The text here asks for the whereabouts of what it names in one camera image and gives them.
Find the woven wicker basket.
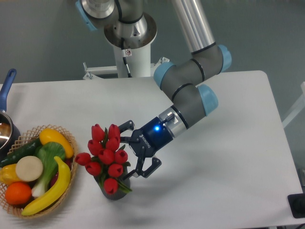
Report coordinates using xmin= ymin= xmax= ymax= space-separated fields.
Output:
xmin=0 ymin=125 xmax=78 ymax=219

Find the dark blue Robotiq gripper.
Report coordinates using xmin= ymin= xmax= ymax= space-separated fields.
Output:
xmin=119 ymin=116 xmax=174 ymax=180

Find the green white bok choy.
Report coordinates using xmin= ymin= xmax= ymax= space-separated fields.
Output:
xmin=32 ymin=142 xmax=66 ymax=198

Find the yellow plastic banana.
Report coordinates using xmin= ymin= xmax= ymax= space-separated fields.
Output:
xmin=21 ymin=156 xmax=71 ymax=216

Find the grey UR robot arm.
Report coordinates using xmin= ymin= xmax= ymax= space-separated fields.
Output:
xmin=76 ymin=0 xmax=232 ymax=178

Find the white frame at right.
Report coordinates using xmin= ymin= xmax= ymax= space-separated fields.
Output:
xmin=282 ymin=82 xmax=305 ymax=128

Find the orange plastic fruit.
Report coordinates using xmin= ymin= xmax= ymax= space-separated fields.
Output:
xmin=5 ymin=182 xmax=31 ymax=205

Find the yellow plastic squash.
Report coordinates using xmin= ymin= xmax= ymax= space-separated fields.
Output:
xmin=39 ymin=128 xmax=74 ymax=158

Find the green plastic cucumber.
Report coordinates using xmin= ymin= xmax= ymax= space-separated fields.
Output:
xmin=0 ymin=138 xmax=42 ymax=168

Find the beige round disc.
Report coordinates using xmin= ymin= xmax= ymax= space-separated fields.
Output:
xmin=15 ymin=156 xmax=43 ymax=182

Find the red tulip bouquet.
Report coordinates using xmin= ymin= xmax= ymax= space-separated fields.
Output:
xmin=74 ymin=123 xmax=132 ymax=195

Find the yellow plastic bell pepper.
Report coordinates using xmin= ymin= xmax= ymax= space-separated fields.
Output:
xmin=0 ymin=164 xmax=22 ymax=185

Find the dark grey ribbed vase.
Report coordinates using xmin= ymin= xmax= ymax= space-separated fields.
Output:
xmin=94 ymin=167 xmax=132 ymax=200

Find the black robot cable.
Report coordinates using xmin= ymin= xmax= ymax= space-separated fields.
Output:
xmin=120 ymin=37 xmax=132 ymax=78

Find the black device at edge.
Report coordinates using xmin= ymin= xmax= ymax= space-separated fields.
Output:
xmin=287 ymin=193 xmax=305 ymax=219

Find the blue handled saucepan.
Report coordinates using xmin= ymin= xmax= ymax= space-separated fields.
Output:
xmin=0 ymin=69 xmax=20 ymax=160

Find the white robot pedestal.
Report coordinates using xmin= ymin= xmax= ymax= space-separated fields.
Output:
xmin=83 ymin=44 xmax=170 ymax=80

